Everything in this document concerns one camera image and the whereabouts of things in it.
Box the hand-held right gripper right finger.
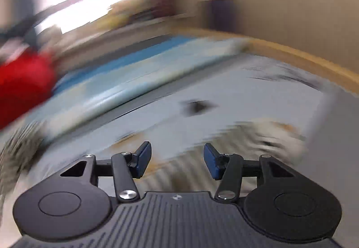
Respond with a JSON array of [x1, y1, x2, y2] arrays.
[[204, 143, 295, 204]]

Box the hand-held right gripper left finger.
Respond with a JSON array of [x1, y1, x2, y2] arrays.
[[60, 141, 152, 204]]

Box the beige striped garment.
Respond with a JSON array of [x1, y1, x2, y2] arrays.
[[118, 120, 307, 194]]

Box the grey printed bed sheet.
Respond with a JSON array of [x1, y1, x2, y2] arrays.
[[42, 54, 334, 192]]

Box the light blue blanket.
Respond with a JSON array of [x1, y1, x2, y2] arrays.
[[28, 36, 250, 139]]

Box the dark striped cloth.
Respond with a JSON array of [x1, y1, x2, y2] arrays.
[[0, 120, 49, 209]]

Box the red cloth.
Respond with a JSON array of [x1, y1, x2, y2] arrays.
[[0, 50, 58, 129]]

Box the wooden bed frame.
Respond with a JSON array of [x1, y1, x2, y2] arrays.
[[174, 27, 359, 94]]

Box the dark purple wall object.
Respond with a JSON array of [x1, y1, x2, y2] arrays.
[[200, 0, 239, 30]]

